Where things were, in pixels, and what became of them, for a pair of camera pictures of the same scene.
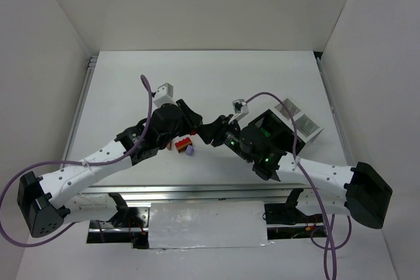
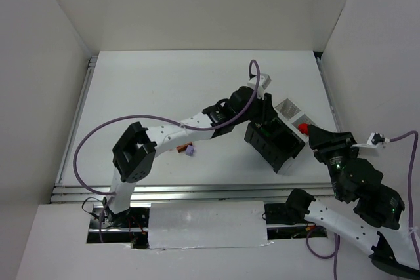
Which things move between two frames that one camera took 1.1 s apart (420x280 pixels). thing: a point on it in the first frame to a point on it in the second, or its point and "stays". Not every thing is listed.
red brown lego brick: x=182 y=145 stays
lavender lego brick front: x=189 y=150 stays
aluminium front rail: x=258 y=193 stays
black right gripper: x=226 y=130 to x=333 y=142
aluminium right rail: x=333 y=111 stays
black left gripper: x=191 y=118 to x=273 y=137
